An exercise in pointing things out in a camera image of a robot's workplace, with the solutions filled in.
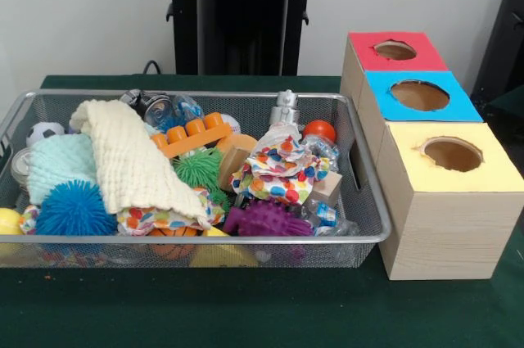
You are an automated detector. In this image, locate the white cloth with coloured dots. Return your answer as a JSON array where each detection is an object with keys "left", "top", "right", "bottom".
[{"left": 229, "top": 122, "right": 331, "bottom": 206}]

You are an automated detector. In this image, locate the cream waffle cloth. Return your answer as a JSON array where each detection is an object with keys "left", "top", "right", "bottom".
[{"left": 70, "top": 98, "right": 214, "bottom": 229}]

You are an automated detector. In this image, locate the mint green cloth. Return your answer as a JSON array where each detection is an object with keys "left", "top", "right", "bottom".
[{"left": 25, "top": 133, "right": 99, "bottom": 206}]

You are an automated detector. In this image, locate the silver mesh bin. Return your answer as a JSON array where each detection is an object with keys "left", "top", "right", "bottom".
[{"left": 0, "top": 88, "right": 393, "bottom": 270}]

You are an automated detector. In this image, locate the wooden box with three holes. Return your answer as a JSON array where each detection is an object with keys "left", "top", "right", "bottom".
[{"left": 339, "top": 30, "right": 524, "bottom": 282}]

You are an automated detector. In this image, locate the silver toy robot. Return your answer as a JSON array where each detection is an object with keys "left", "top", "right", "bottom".
[{"left": 268, "top": 89, "right": 305, "bottom": 128}]

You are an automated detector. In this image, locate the red rubber ball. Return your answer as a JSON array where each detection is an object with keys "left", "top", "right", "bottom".
[{"left": 302, "top": 120, "right": 337, "bottom": 144}]

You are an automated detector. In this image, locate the green spiky ball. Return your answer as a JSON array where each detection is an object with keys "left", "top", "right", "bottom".
[{"left": 171, "top": 147, "right": 230, "bottom": 206}]

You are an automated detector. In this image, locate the purple spiky toy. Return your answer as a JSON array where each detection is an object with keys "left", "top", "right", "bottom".
[{"left": 223, "top": 199, "right": 315, "bottom": 238}]

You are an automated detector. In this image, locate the orange toy brick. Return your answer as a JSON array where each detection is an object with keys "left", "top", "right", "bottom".
[{"left": 150, "top": 112, "right": 233, "bottom": 160}]

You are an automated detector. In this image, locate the dark green table cloth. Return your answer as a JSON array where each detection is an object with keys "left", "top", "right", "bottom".
[
  {"left": 472, "top": 85, "right": 524, "bottom": 128},
  {"left": 0, "top": 73, "right": 524, "bottom": 348}
]

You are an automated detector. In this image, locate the blue spiky ball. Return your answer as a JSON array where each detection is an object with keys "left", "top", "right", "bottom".
[{"left": 34, "top": 182, "right": 119, "bottom": 237}]

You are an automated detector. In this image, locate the yellow ball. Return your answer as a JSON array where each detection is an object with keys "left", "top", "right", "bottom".
[{"left": 0, "top": 207, "right": 25, "bottom": 236}]

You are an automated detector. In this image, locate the black stand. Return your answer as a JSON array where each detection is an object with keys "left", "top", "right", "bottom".
[{"left": 470, "top": 0, "right": 524, "bottom": 99}]

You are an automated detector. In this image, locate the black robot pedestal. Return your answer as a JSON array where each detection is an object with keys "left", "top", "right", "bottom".
[{"left": 157, "top": 0, "right": 331, "bottom": 77}]

